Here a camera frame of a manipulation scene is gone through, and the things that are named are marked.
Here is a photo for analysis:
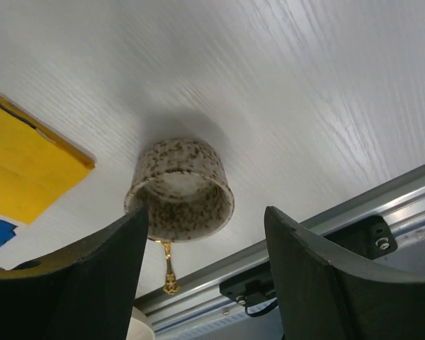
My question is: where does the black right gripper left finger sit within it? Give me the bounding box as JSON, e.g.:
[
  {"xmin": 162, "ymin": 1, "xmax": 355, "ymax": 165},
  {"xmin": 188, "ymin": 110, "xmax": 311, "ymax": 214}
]
[{"xmin": 0, "ymin": 208, "xmax": 149, "ymax": 339}]

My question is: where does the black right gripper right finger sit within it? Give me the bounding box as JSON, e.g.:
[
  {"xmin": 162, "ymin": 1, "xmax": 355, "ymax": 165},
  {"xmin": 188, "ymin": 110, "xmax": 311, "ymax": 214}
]
[{"xmin": 263, "ymin": 205, "xmax": 425, "ymax": 340}]

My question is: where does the cream round plate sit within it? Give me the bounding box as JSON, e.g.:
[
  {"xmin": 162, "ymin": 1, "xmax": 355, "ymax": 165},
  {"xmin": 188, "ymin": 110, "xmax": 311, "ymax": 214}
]
[{"xmin": 126, "ymin": 307, "xmax": 156, "ymax": 340}]

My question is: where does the gold spoon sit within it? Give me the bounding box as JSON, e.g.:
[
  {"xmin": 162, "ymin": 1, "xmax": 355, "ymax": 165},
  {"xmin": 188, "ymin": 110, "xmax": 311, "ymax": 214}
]
[{"xmin": 150, "ymin": 239, "xmax": 180, "ymax": 295}]

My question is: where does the yellow Pikachu cloth placemat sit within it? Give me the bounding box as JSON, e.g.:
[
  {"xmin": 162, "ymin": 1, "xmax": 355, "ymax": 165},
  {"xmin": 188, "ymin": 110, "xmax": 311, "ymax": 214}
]
[{"xmin": 0, "ymin": 96, "xmax": 95, "ymax": 248}]

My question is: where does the speckled ceramic cup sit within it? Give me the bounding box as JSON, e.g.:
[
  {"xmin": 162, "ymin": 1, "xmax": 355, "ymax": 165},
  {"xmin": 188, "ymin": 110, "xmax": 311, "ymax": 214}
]
[{"xmin": 123, "ymin": 137, "xmax": 235, "ymax": 243}]

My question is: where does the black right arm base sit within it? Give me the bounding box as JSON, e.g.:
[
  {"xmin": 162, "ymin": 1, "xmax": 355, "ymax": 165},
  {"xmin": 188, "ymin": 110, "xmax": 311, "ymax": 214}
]
[{"xmin": 219, "ymin": 210, "xmax": 397, "ymax": 317}]

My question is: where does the aluminium mounting rail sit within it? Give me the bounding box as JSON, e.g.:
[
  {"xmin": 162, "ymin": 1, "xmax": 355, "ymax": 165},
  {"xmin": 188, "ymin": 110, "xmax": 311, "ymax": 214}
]
[{"xmin": 135, "ymin": 165, "xmax": 425, "ymax": 339}]

